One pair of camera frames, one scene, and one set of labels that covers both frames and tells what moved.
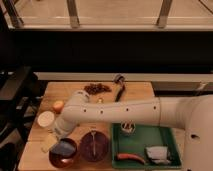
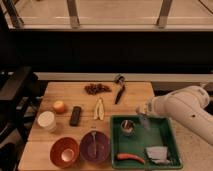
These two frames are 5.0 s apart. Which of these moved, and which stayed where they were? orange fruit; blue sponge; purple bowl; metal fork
Moved: blue sponge
Stayed: metal fork; orange fruit; purple bowl
